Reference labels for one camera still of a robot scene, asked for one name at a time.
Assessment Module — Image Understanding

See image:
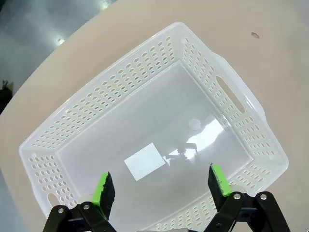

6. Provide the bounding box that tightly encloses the dark floor object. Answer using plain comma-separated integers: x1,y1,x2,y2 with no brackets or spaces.
0,80,14,115

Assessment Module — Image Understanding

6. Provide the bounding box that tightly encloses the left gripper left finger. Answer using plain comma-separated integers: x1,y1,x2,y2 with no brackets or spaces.
42,171,116,232

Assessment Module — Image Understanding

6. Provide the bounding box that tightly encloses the white rectangular label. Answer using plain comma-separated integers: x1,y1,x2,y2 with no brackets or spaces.
124,142,167,182

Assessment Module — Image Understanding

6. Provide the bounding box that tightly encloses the white perforated plastic basket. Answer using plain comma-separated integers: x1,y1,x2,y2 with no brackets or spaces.
18,21,289,232

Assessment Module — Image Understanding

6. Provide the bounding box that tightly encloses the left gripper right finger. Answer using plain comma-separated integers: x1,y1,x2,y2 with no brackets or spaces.
205,163,290,232

